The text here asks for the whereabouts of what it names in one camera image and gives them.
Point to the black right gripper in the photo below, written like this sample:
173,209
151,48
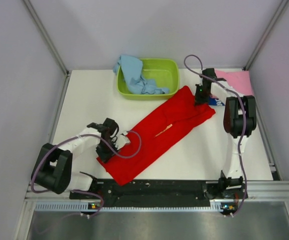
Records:
198,100

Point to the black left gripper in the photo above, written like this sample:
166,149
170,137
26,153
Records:
104,157

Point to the red printed t shirt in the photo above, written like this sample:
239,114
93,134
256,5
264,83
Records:
156,134

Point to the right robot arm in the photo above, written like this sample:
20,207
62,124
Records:
239,121

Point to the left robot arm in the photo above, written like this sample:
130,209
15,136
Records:
53,170

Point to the blue printed folded t shirt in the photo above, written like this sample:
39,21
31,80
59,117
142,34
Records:
215,102

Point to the pink folded t shirt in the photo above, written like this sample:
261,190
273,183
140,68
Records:
239,80

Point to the green plastic basin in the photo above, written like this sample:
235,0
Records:
163,71

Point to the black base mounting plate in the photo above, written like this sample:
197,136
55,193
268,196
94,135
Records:
155,201

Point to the light blue t shirt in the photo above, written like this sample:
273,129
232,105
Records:
136,83

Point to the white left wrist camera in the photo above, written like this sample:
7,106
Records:
121,140

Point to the grey slotted cable duct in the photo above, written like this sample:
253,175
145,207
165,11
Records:
93,207

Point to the aluminium frame post right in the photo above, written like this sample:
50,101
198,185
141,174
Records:
283,4

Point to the aluminium frame post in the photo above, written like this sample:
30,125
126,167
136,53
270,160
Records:
283,4
45,36

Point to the aluminium frame post left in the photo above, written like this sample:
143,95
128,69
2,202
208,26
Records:
45,36

